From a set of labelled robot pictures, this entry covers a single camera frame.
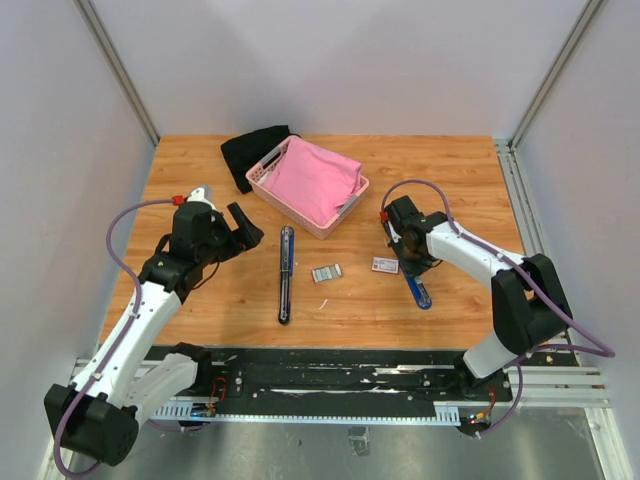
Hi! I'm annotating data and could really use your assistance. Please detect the red staple box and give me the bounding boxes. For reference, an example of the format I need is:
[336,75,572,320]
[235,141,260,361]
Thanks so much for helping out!
[371,256,400,274]

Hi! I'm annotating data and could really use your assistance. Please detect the silver staple strips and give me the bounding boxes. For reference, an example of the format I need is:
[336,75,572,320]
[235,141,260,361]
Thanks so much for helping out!
[311,263,343,283]

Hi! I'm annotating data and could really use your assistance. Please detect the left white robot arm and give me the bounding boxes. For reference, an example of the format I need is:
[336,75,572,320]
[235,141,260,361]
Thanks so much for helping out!
[44,195,264,478]

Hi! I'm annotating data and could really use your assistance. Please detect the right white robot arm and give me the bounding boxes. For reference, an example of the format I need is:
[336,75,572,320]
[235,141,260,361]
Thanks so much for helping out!
[380,196,571,400]

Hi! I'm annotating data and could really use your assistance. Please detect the pink plastic basket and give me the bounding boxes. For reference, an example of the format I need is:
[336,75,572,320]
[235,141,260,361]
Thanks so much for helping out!
[246,135,369,240]

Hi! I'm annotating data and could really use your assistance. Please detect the pink folded cloth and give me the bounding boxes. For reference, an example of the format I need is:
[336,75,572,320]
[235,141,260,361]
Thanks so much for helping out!
[263,136,362,226]

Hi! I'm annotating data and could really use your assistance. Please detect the black folded cloth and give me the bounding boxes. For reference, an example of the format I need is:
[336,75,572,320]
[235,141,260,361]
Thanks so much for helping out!
[220,125,292,194]

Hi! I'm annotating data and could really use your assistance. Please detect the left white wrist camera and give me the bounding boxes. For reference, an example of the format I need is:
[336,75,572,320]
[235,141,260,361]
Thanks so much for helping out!
[171,185,216,218]

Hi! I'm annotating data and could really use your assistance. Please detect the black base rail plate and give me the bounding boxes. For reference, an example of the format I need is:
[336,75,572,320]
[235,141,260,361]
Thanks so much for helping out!
[139,344,516,421]

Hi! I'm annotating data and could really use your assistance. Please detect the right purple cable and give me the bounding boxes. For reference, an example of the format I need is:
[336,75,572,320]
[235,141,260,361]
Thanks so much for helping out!
[379,178,616,436]

